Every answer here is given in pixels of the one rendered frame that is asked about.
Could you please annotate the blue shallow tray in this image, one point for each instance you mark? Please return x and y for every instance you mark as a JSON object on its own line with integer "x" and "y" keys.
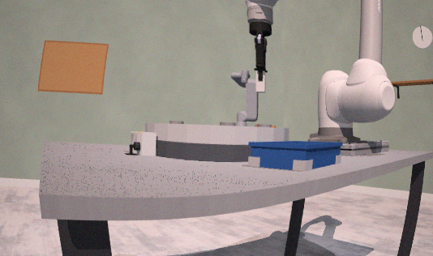
{"x": 298, "y": 156}

